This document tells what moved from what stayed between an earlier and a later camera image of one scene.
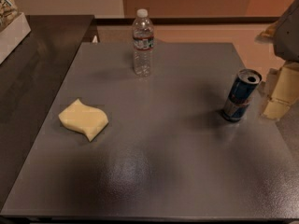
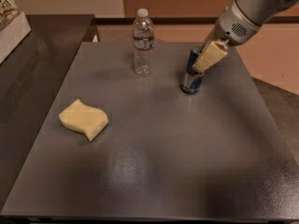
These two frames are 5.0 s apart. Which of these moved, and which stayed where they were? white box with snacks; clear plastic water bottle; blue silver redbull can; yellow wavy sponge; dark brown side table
Moved: blue silver redbull can
Stayed: yellow wavy sponge; dark brown side table; clear plastic water bottle; white box with snacks
